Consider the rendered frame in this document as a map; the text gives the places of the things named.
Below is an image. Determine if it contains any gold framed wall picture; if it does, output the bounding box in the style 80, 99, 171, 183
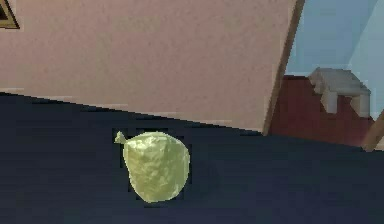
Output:
0, 0, 20, 30

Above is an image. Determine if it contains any white side table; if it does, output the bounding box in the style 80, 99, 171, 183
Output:
308, 67, 372, 118

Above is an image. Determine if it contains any yellow-green tied bag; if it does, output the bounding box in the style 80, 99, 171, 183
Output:
114, 130, 191, 204

